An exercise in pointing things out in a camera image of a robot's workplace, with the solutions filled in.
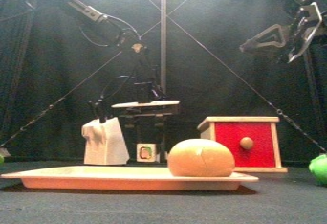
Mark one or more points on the sushi roll toy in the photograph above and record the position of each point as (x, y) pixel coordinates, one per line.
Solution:
(146, 152)

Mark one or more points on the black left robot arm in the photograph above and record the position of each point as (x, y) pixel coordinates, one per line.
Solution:
(81, 8)

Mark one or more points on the pink rectangular plate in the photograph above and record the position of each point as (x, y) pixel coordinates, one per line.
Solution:
(119, 176)

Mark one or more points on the tan round bread toy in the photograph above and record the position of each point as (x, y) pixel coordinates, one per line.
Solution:
(201, 158)

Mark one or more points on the red drawer with wooden knob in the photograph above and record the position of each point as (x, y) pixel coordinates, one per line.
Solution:
(245, 145)

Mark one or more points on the wooden drawer box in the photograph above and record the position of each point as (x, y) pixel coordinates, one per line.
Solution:
(273, 145)

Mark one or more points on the small green toy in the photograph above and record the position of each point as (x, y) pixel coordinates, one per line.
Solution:
(2, 160)

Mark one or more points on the green toy vegetable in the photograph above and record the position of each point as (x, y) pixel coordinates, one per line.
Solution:
(319, 169)

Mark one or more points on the vertical metal frame pole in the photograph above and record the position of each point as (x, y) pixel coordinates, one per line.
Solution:
(163, 36)

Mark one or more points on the white frame foot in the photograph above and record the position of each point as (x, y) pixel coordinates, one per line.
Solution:
(4, 152)

